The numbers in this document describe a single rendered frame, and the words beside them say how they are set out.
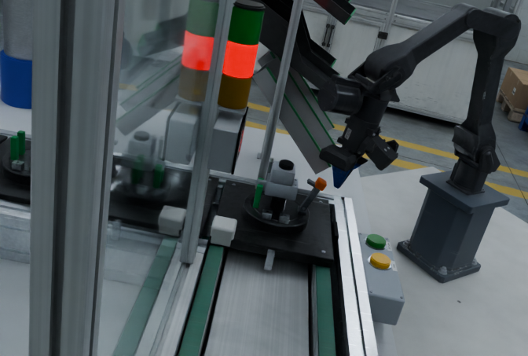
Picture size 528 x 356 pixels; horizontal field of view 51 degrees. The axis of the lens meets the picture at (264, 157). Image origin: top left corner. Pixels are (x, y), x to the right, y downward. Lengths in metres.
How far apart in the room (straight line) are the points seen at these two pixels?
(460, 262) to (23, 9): 1.33
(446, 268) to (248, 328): 0.56
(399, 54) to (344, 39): 4.14
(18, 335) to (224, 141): 0.46
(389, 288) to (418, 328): 0.14
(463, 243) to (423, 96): 4.03
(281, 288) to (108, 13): 0.86
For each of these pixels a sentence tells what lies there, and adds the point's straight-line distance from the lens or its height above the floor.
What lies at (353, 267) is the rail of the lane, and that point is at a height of 0.96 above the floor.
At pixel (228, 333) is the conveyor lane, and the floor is 0.92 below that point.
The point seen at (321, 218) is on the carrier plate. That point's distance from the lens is 1.19.
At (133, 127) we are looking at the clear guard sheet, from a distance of 0.37.
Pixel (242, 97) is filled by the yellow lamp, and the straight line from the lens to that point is 0.84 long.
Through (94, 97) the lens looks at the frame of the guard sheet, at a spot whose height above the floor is 1.46.
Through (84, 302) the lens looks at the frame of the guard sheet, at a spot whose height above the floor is 1.35.
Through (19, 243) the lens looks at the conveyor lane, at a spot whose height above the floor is 0.90.
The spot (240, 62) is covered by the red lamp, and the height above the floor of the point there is 1.33.
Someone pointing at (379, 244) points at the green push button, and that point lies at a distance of 1.16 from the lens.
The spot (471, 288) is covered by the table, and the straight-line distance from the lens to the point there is 1.36.
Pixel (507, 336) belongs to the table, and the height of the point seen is 0.86.
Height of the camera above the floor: 1.55
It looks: 24 degrees down
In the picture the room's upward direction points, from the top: 12 degrees clockwise
